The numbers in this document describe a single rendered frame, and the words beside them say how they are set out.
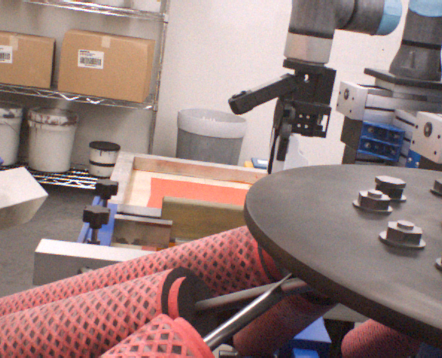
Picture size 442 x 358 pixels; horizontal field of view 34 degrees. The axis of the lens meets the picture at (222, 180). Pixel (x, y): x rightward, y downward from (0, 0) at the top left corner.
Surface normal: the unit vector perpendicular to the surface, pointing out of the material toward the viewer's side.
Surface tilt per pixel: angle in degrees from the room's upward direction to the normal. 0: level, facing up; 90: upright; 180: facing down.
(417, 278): 0
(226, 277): 98
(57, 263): 90
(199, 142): 93
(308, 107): 90
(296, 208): 0
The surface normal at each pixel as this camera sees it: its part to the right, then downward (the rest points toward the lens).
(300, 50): -0.40, 0.16
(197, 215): 0.06, 0.26
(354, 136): -0.97, -0.08
